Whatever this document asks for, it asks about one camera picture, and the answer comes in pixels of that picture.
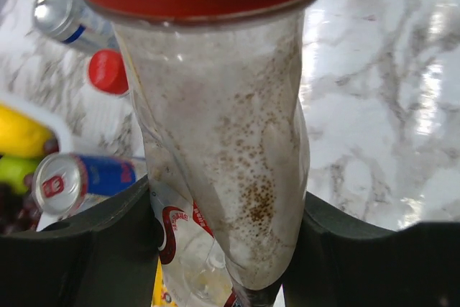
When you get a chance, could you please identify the red label clear bottle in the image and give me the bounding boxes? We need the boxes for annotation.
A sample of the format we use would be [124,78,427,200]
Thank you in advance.
[83,60,144,157]

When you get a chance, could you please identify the yellow candy packet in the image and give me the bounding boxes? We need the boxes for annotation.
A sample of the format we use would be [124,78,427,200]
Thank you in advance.
[151,260,178,307]

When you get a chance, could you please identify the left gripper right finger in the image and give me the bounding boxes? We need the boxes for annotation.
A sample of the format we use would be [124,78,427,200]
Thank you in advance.
[282,193,459,306]

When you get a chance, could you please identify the green lime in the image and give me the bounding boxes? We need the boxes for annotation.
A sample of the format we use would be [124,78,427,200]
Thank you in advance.
[0,155,40,196]

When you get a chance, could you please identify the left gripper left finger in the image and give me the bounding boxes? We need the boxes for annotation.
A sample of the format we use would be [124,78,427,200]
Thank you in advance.
[1,178,159,307]

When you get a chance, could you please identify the small red bottle cap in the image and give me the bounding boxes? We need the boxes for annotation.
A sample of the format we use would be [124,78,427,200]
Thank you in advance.
[88,50,129,96]

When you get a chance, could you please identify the yellow mango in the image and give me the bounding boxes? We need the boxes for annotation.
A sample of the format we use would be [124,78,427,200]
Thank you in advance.
[1,104,54,158]

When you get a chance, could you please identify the brown juice bottle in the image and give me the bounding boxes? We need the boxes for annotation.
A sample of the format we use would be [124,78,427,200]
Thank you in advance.
[84,0,316,306]

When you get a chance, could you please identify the dark purple grapes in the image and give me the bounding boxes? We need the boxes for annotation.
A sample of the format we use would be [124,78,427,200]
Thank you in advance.
[0,137,60,236]

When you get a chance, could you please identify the silver blue drink can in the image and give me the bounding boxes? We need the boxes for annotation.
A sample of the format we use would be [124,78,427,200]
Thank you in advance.
[32,0,119,55]

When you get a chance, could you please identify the red bull can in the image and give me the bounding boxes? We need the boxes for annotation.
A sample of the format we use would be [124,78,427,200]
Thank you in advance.
[32,153,147,217]

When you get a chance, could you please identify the white plastic fruit basket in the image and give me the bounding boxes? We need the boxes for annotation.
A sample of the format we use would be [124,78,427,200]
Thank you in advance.
[1,91,75,152]

